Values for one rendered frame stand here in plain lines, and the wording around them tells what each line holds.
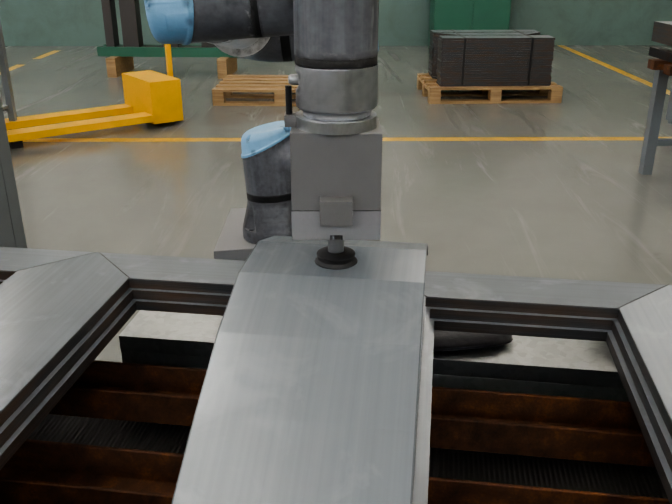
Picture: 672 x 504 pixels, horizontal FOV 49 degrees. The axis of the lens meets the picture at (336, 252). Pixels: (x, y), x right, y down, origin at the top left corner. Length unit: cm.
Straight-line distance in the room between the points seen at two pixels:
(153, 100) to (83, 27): 548
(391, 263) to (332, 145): 14
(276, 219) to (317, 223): 81
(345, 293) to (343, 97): 18
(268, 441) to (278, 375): 6
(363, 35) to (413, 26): 1017
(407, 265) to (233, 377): 21
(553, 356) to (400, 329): 68
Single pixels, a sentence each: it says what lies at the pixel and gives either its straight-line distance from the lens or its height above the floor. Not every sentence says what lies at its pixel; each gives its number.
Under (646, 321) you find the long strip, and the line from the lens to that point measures 107.
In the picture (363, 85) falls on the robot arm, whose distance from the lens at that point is 66.
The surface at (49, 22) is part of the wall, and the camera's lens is 1143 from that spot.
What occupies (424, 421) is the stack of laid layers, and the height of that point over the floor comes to 84.
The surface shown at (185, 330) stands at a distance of 136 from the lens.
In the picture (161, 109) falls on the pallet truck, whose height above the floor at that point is 15.
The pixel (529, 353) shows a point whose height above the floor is 68.
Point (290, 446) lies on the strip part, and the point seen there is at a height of 96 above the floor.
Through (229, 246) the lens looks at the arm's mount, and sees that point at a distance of 153.
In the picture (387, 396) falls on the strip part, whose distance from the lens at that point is 61.
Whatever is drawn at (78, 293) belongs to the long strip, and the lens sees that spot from 112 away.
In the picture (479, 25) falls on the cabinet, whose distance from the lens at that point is 1031.
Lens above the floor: 132
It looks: 23 degrees down
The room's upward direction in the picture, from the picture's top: straight up
